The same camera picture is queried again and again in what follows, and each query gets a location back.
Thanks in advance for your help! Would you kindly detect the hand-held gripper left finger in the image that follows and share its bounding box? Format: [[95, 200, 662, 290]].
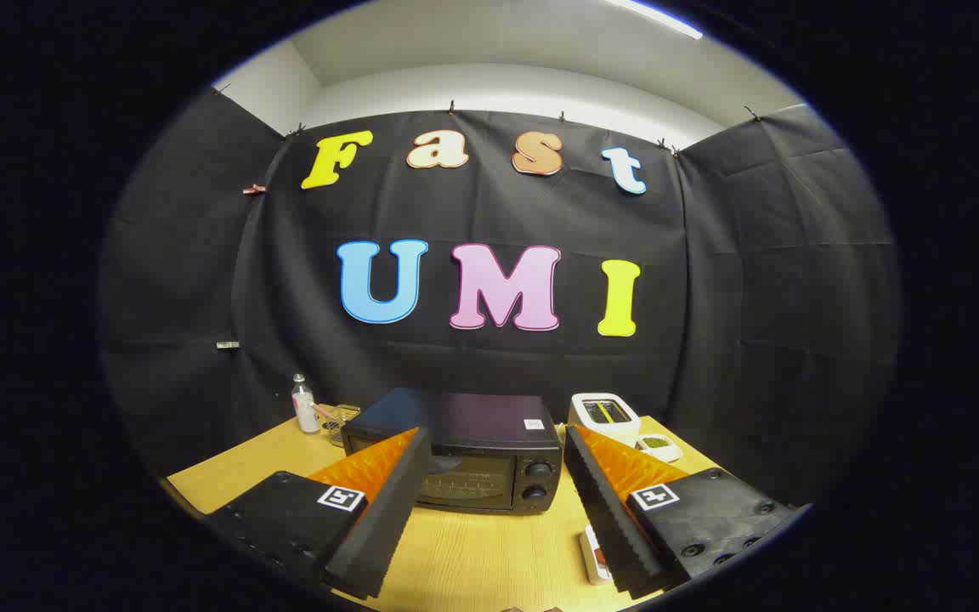
[[205, 427, 433, 601]]

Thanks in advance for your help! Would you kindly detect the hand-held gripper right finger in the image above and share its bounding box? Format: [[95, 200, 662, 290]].
[[563, 425, 799, 599]]

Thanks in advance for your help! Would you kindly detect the black toaster oven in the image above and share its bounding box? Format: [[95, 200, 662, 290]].
[[341, 388, 563, 515]]

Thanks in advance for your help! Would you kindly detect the white slot toaster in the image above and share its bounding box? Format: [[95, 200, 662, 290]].
[[568, 393, 642, 448]]

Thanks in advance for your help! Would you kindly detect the white rectangular tray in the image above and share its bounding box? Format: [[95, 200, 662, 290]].
[[579, 524, 618, 586]]

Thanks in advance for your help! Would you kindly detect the white divided bean dish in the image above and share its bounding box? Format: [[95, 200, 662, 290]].
[[634, 433, 684, 464]]

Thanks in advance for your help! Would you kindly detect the small glass container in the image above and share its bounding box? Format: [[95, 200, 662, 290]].
[[320, 404, 362, 449]]

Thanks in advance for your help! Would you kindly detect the small clear bottle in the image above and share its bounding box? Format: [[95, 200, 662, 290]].
[[291, 373, 321, 435]]

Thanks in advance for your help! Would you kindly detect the black backdrop cloth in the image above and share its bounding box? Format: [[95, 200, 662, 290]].
[[97, 88, 904, 511]]

